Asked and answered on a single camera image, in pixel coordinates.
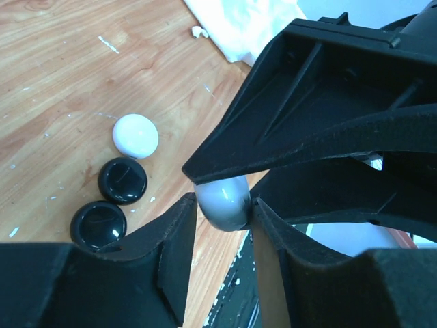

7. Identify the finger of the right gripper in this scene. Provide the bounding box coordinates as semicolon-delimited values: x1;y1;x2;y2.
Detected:
251;159;436;241
182;11;436;185

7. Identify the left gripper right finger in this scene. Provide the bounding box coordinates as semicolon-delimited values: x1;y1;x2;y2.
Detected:
251;199;436;327

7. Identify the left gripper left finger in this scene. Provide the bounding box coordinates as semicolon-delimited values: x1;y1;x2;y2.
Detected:
1;193;197;327

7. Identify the white charging case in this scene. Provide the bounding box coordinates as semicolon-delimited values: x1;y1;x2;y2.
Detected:
194;176;251;232
112;113;159;159

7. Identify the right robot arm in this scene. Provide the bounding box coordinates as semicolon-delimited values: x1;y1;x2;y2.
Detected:
182;1;436;240

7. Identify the crumpled white cloth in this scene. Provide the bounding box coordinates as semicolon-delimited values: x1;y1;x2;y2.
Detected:
184;0;306;66

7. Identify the white earbud near cloth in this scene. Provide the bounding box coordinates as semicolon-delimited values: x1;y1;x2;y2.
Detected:
191;25;210;39

